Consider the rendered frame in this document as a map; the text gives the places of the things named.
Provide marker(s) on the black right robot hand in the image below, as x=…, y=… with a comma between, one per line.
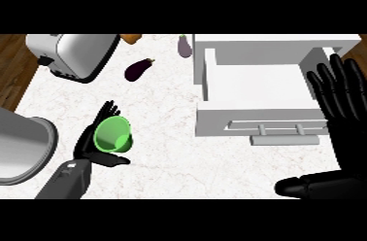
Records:
x=345, y=128

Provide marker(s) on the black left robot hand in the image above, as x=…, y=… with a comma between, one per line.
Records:
x=85, y=143

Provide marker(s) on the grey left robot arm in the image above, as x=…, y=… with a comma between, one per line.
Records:
x=66, y=181

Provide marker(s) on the green cup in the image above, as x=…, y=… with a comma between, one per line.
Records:
x=113, y=134

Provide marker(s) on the white open drawer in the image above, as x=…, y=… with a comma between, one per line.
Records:
x=259, y=102

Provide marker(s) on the large grey pot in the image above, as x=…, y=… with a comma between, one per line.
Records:
x=20, y=149

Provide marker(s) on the dark purple eggplant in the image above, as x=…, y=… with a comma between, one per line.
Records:
x=137, y=69

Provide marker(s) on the silver toaster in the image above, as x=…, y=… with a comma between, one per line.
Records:
x=73, y=55

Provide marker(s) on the white cabinet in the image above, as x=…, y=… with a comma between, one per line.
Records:
x=274, y=44

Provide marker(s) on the orange-brown object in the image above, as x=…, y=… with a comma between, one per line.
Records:
x=129, y=38

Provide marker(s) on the pale purple eggplant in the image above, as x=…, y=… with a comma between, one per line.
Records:
x=184, y=46

